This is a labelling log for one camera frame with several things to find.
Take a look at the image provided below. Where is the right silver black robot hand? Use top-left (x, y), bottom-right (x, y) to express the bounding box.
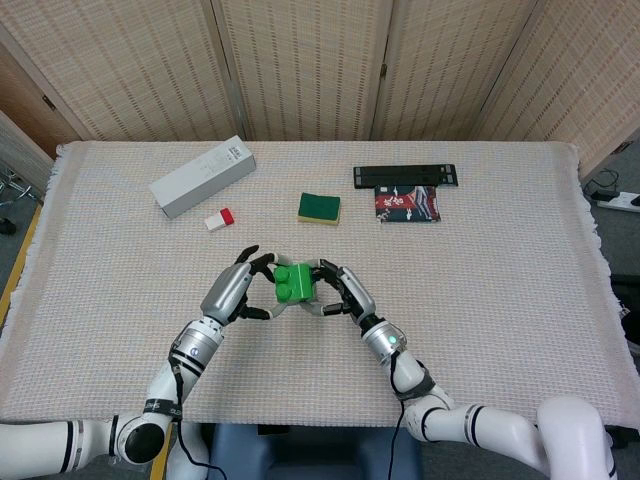
top-left (299, 257), bottom-right (379, 331)

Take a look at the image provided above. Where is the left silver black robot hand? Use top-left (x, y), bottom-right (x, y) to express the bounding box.
top-left (199, 244), bottom-right (290, 326)

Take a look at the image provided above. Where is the green toy brick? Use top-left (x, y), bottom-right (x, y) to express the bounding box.
top-left (273, 262), bottom-right (316, 305)

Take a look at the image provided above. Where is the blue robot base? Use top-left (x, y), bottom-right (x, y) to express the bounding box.
top-left (207, 423), bottom-right (422, 480)

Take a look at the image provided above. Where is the red white eraser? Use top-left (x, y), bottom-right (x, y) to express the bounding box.
top-left (203, 207), bottom-right (236, 234)

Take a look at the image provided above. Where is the green yellow sponge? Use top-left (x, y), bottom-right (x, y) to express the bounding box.
top-left (297, 192), bottom-right (344, 225)

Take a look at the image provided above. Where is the red blue packet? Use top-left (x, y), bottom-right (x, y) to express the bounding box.
top-left (373, 183), bottom-right (444, 225)

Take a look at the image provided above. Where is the long white cardboard box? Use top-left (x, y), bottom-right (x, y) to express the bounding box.
top-left (148, 135), bottom-right (257, 220)

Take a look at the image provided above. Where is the flat black plastic strip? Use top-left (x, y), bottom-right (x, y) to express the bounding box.
top-left (352, 164), bottom-right (460, 190)

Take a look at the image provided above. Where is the beige woven tablecloth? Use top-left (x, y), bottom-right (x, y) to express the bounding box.
top-left (0, 139), bottom-right (640, 431)

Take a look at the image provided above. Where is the white robot torso column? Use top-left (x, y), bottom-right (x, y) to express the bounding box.
top-left (167, 422), bottom-right (211, 480)

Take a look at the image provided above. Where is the beige woven screen panel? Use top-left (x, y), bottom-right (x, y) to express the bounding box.
top-left (472, 0), bottom-right (640, 176)
top-left (0, 0), bottom-right (246, 144)
top-left (212, 0), bottom-right (399, 142)
top-left (0, 29), bottom-right (84, 166)
top-left (372, 0), bottom-right (551, 142)

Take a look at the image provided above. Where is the metal chair base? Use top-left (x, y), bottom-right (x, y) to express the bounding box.
top-left (0, 168), bottom-right (42, 236)

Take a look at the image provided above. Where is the white power strip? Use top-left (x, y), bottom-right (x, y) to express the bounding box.
top-left (594, 191), bottom-right (640, 214)

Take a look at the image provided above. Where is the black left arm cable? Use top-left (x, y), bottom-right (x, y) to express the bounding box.
top-left (168, 352), bottom-right (222, 474)

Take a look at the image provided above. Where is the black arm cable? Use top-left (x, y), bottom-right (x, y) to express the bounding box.
top-left (387, 349), bottom-right (410, 480)
top-left (168, 352), bottom-right (222, 474)

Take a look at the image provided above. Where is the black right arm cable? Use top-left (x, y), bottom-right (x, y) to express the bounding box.
top-left (387, 349), bottom-right (410, 480)

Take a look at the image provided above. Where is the black floor cable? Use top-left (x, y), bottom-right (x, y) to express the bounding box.
top-left (584, 168), bottom-right (622, 199)

